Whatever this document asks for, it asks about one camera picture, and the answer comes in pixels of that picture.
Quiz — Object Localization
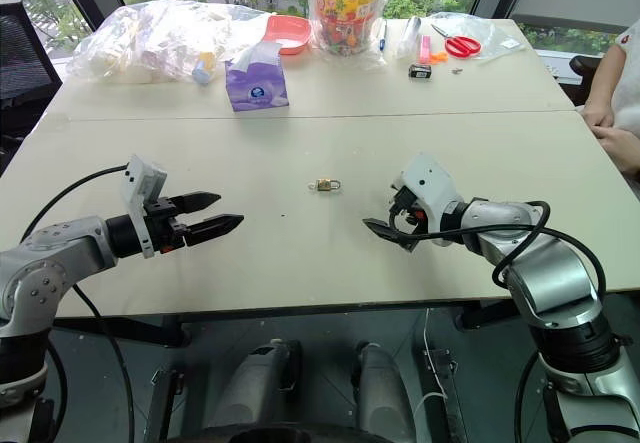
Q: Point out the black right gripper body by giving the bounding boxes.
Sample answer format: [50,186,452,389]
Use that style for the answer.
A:
[387,184,427,228]

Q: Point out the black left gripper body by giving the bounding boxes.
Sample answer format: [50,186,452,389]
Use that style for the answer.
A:
[144,196,190,256]

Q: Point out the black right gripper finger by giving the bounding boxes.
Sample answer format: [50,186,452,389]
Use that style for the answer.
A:
[361,217,420,254]

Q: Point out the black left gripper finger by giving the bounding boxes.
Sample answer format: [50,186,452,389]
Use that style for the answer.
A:
[183,213,245,249]
[174,191,223,215]

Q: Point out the person's bare hand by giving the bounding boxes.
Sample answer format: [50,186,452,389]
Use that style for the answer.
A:
[593,126,640,175]
[581,97,616,130]

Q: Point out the purple tissue box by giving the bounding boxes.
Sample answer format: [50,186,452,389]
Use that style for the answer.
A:
[223,39,292,114]

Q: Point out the blue and yellow bottle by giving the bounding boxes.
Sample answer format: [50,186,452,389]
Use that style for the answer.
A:
[191,51,217,86]

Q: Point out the large clear bag of goods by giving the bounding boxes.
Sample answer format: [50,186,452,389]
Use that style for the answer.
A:
[66,1,274,86]

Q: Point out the grey rounded robot leg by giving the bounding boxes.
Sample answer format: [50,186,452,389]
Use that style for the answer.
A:
[205,337,303,434]
[351,339,417,439]

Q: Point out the small clear plastic packet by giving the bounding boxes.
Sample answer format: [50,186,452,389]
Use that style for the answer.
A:
[394,14,424,60]

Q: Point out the black metal table leg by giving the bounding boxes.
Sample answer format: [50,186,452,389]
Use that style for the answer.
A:
[142,366,182,443]
[418,346,471,443]

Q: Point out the red plastic bowl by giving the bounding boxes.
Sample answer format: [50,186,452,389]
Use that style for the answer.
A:
[262,14,313,57]

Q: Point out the flat clear plastic bag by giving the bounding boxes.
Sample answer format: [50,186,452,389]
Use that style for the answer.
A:
[428,11,527,66]

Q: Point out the colourful candy jar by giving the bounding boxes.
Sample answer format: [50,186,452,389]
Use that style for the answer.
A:
[311,0,384,57]

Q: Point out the black mesh office chair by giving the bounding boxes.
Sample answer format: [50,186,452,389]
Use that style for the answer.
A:
[0,0,64,174]

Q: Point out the dark chair armrest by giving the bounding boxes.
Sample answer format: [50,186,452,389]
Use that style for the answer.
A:
[568,54,595,107]

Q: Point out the seated person in white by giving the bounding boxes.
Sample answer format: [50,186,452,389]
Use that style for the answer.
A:
[611,16,640,140]

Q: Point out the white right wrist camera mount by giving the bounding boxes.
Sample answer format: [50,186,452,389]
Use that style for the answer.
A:
[391,152,464,230]

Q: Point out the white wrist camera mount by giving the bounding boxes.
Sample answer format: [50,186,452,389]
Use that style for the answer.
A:
[120,153,169,259]
[391,152,464,230]

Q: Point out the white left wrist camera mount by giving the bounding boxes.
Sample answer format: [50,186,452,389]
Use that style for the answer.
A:
[120,153,169,259]

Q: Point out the black table frame beam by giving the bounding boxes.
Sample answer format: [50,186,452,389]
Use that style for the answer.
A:
[49,312,193,349]
[453,296,524,333]

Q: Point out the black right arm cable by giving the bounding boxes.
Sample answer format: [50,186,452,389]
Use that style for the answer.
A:
[387,199,608,304]

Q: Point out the thin white cable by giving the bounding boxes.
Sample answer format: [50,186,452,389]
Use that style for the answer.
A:
[412,307,448,443]

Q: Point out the red handled scissors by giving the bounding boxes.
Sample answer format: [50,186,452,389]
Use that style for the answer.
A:
[430,23,483,59]

